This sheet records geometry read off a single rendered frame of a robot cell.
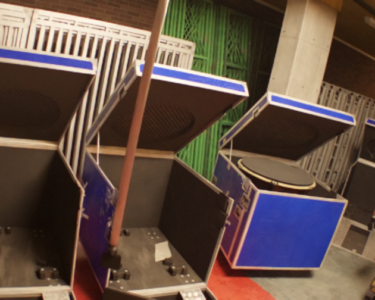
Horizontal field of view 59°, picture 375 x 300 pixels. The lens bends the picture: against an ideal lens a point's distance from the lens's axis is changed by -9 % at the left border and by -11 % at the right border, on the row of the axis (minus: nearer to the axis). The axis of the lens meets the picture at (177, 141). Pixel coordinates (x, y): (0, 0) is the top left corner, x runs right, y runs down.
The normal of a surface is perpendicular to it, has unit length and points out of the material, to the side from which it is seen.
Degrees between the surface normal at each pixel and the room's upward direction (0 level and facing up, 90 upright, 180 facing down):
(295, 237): 90
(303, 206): 90
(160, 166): 90
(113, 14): 90
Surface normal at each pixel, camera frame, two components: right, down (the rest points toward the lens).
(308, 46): 0.52, 0.31
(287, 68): -0.83, -0.06
